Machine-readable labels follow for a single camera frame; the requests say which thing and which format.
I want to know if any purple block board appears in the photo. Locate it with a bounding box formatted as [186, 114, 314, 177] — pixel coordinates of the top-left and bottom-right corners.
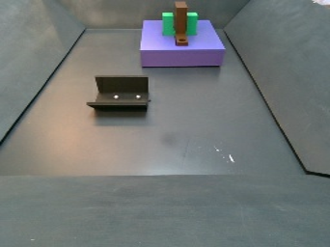
[139, 20, 226, 68]

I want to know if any green block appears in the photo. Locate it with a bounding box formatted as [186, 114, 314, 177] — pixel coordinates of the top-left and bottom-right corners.
[162, 12, 199, 36]

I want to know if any black angled bracket holder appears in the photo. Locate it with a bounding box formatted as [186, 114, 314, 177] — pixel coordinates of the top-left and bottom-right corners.
[87, 75, 150, 110]

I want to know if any brown upright post with hole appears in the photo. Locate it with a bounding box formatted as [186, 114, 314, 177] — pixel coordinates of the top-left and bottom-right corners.
[174, 1, 188, 46]

